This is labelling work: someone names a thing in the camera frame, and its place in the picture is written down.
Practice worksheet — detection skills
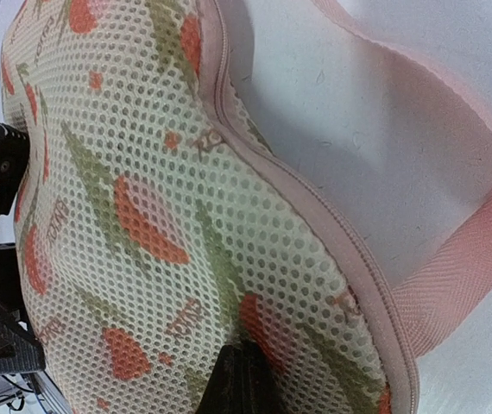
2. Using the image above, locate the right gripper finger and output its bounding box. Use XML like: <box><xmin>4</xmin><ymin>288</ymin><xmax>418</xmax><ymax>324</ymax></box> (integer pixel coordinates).
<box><xmin>196</xmin><ymin>341</ymin><xmax>286</xmax><ymax>414</ymax></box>

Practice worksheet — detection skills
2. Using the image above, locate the floral mesh laundry bag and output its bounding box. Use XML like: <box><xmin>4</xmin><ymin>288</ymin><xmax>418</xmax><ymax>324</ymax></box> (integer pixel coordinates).
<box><xmin>1</xmin><ymin>1</ymin><xmax>419</xmax><ymax>413</ymax></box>

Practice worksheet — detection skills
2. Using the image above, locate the pink bra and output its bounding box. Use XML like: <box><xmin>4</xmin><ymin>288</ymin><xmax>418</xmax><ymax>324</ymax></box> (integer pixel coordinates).
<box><xmin>224</xmin><ymin>0</ymin><xmax>492</xmax><ymax>359</ymax></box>

